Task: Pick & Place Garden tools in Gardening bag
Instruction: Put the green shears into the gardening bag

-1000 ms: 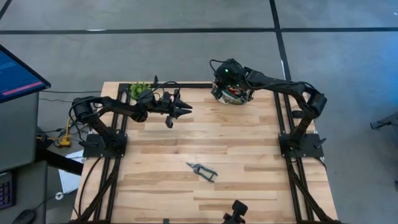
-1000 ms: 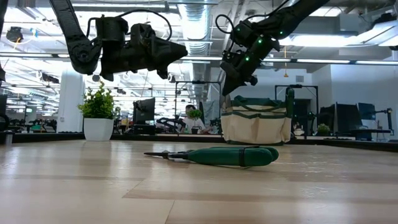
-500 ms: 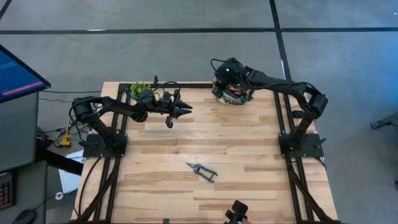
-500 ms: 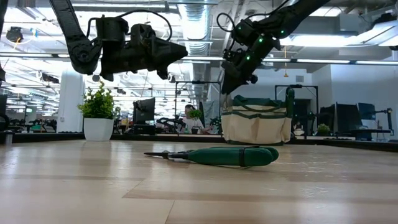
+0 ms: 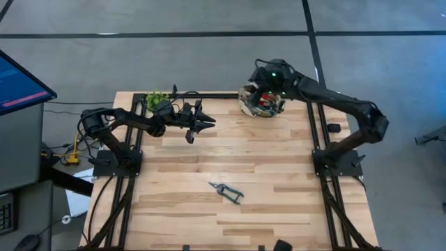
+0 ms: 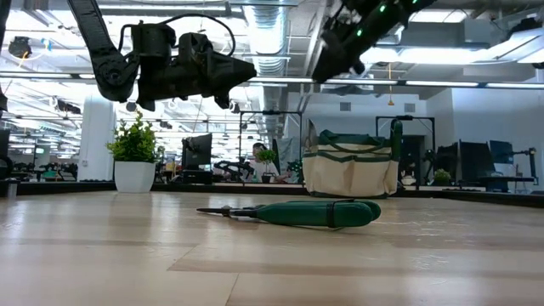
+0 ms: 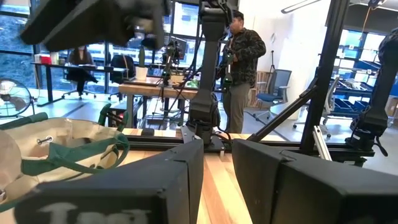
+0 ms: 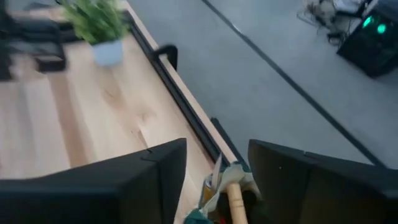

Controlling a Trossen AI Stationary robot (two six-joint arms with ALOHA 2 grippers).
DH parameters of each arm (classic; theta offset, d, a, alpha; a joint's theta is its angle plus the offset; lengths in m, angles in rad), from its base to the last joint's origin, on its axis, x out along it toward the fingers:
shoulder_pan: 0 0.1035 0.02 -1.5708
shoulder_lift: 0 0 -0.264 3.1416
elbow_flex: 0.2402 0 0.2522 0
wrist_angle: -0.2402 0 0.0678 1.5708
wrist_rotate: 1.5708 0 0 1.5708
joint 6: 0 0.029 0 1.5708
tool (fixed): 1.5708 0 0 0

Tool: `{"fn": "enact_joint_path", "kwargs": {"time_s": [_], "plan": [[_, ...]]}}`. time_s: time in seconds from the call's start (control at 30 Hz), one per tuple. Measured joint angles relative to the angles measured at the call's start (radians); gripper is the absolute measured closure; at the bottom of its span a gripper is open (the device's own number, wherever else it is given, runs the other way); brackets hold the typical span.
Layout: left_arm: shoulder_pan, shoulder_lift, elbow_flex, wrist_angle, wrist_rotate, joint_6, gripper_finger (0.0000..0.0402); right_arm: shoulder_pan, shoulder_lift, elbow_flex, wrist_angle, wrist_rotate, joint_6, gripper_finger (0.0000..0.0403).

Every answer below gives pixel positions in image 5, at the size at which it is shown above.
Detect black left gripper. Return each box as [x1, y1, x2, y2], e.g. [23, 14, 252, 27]
[174, 100, 217, 144]

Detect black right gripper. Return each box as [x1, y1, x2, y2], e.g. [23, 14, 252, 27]
[252, 80, 292, 107]

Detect red black gardening glove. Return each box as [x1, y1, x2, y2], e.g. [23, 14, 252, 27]
[261, 94, 278, 109]

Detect beige green-trimmed gardening bag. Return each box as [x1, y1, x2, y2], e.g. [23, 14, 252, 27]
[238, 83, 287, 119]

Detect green-handled pruning shears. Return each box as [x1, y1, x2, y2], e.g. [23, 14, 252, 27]
[208, 181, 245, 206]

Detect small green potted plant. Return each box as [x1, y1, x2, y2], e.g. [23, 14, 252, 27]
[145, 91, 170, 111]

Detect yellow power strip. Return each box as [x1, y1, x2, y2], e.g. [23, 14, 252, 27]
[41, 130, 83, 167]

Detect black block object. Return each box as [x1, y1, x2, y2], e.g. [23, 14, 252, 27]
[272, 238, 293, 251]

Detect black desk strut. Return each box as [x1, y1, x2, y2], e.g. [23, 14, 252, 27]
[40, 163, 95, 198]

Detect white paper sheet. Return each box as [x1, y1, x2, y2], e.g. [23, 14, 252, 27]
[65, 169, 95, 218]

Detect black stand leg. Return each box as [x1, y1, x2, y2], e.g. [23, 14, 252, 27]
[414, 125, 446, 152]

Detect grey computer cabinet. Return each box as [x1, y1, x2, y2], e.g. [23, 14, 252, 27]
[0, 102, 46, 195]

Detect blue-screen computer monitor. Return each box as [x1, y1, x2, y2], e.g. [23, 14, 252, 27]
[0, 49, 58, 117]

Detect black computer mouse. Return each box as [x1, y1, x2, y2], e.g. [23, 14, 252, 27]
[13, 235, 40, 251]

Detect backlit black keyboard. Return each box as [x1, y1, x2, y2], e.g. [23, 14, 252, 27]
[0, 191, 17, 236]

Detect black aluminium table frame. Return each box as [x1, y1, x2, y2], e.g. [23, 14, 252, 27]
[78, 84, 384, 251]

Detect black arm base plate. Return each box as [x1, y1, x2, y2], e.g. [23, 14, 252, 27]
[312, 149, 367, 178]
[92, 149, 143, 178]

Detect black floor cable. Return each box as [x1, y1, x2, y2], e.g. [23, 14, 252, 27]
[43, 109, 91, 116]

